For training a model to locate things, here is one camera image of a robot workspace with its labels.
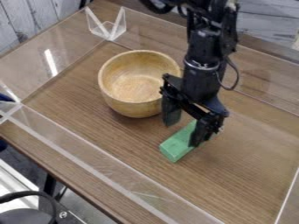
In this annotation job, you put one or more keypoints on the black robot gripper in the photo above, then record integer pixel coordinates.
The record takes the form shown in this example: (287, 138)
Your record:
(192, 93)

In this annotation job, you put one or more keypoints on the green rectangular block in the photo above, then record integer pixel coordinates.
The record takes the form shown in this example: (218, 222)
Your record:
(175, 147)

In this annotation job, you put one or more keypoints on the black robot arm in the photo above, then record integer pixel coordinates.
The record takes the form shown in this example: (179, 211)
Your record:
(212, 39)

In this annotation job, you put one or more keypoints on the light wooden bowl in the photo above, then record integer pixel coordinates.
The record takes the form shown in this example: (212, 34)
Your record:
(130, 79)

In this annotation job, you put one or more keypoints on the black table leg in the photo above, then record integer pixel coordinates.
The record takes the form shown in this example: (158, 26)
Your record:
(49, 185)

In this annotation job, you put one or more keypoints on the blue object at left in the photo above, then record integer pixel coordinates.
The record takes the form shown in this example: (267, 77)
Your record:
(5, 98)

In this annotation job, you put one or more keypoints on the black chair armrest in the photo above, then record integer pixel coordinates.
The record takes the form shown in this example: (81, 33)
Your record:
(27, 213)

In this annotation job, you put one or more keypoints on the clear acrylic enclosure wall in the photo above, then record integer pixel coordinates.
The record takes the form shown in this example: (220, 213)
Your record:
(239, 179)

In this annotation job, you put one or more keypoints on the clear acrylic corner bracket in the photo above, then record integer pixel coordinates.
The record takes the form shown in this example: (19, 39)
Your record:
(107, 30)

